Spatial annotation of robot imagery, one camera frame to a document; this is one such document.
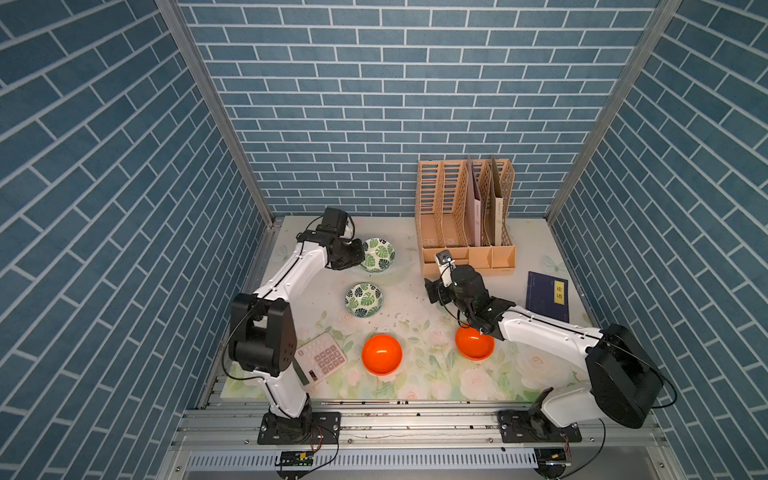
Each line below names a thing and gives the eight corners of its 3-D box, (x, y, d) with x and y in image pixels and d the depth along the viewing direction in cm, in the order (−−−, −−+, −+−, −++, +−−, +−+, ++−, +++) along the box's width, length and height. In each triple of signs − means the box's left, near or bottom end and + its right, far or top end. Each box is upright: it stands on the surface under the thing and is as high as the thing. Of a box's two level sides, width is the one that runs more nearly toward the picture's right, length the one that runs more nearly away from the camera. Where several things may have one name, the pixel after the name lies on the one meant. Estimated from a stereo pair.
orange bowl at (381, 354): (361, 377, 84) (360, 372, 80) (364, 341, 90) (363, 334, 86) (402, 377, 84) (402, 372, 80) (402, 341, 90) (402, 334, 86)
